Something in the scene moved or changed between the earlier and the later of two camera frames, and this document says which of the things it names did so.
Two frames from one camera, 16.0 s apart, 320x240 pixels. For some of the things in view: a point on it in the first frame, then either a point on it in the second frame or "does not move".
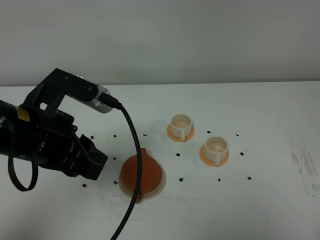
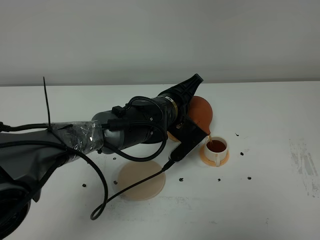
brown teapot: (150, 173) to (200, 112)
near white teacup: (215, 149) does not move
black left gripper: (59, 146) to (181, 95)
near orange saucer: (203, 156) does not move
